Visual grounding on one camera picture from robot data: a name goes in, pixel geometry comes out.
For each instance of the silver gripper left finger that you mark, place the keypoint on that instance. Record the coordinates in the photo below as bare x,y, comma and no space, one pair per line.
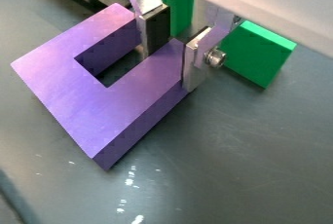
153,20

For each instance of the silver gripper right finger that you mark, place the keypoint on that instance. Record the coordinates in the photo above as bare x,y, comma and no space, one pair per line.
213,22

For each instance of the purple U-shaped block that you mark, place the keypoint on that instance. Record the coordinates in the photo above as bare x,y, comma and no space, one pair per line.
104,117

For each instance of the green stepped arch block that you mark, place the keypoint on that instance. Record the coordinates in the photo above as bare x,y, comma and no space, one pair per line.
255,51

